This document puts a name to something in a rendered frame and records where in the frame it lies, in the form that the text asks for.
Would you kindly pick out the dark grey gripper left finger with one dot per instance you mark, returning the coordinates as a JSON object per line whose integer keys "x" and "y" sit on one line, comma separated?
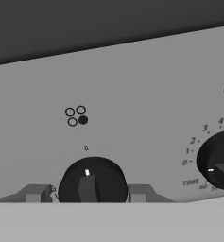
{"x": 33, "y": 193}

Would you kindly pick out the black stove timer knob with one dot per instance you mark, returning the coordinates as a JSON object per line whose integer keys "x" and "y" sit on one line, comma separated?
{"x": 218, "y": 160}

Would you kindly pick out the black stove burner knob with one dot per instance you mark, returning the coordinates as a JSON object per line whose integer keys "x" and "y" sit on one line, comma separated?
{"x": 92, "y": 181}

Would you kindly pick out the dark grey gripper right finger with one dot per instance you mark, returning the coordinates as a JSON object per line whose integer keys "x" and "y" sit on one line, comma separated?
{"x": 141, "y": 193}

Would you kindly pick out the grey stove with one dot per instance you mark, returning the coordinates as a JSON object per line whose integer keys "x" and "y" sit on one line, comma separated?
{"x": 129, "y": 94}

